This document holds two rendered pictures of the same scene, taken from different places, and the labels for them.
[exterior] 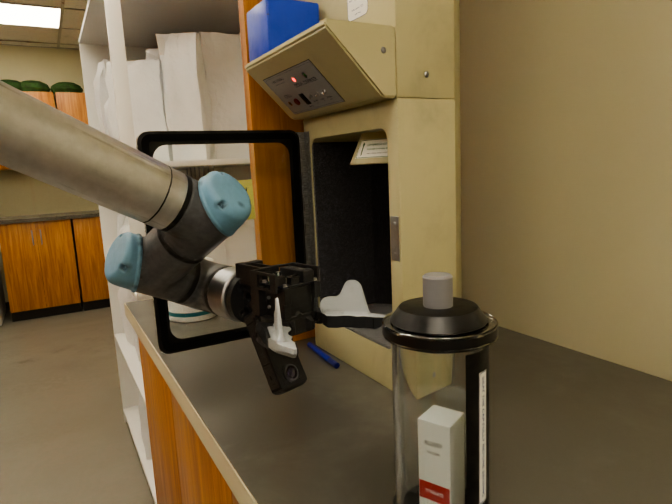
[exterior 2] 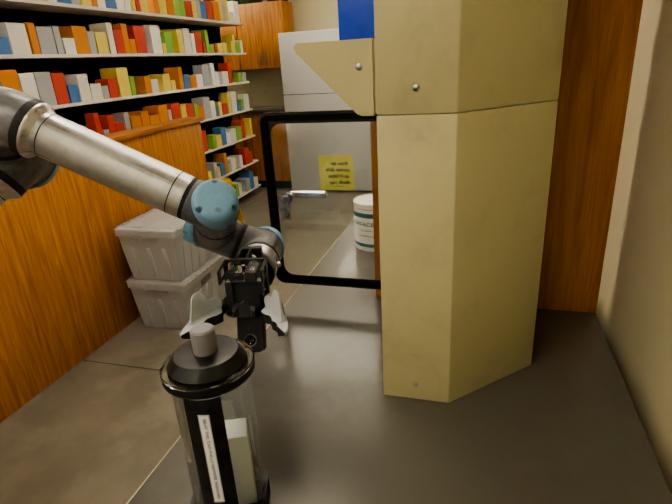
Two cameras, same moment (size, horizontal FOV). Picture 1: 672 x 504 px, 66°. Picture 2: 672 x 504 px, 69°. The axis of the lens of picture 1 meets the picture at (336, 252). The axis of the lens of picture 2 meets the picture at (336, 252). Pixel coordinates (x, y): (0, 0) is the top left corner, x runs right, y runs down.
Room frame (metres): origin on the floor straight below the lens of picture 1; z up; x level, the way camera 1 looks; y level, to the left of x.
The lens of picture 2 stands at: (0.24, -0.56, 1.49)
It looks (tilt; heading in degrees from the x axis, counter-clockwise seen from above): 21 degrees down; 46
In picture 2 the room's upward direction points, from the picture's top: 4 degrees counter-clockwise
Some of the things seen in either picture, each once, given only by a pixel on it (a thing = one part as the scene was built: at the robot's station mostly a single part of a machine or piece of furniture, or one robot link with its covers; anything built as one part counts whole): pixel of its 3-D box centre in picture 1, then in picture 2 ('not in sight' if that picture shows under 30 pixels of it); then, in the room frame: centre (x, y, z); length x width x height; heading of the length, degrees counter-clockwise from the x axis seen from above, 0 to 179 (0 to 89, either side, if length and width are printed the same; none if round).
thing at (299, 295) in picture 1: (273, 298); (248, 281); (0.66, 0.09, 1.15); 0.12 x 0.08 x 0.09; 44
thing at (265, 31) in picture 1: (283, 34); (371, 16); (0.99, 0.08, 1.56); 0.10 x 0.10 x 0.09; 29
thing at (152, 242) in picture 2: not in sight; (176, 239); (1.57, 2.24, 0.49); 0.60 x 0.42 x 0.33; 29
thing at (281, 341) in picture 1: (281, 324); (199, 311); (0.56, 0.06, 1.14); 0.09 x 0.03 x 0.06; 8
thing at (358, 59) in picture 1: (311, 79); (360, 74); (0.90, 0.03, 1.46); 0.32 x 0.12 x 0.10; 29
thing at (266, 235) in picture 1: (231, 238); (332, 203); (0.98, 0.20, 1.19); 0.30 x 0.01 x 0.40; 119
